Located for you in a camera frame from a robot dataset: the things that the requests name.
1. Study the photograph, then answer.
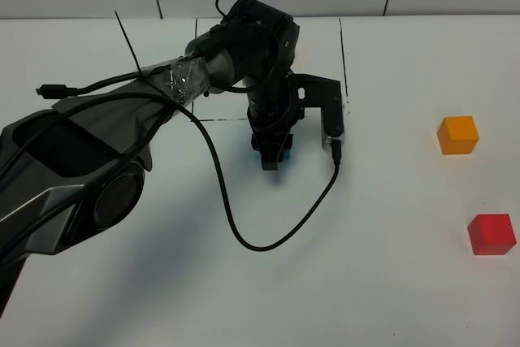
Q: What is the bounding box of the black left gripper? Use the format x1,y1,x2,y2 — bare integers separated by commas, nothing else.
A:
247,71,305,171

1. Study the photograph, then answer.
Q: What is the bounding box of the orange cube block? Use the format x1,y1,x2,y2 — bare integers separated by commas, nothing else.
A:
437,116,479,155

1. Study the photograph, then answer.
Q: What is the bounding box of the red cube block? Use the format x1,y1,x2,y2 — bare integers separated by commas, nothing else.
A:
467,214,517,256

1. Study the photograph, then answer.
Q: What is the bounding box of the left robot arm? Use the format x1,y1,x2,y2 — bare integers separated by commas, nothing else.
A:
1,0,300,304

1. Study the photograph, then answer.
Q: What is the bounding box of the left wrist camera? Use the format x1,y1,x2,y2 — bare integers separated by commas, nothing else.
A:
292,74,345,150

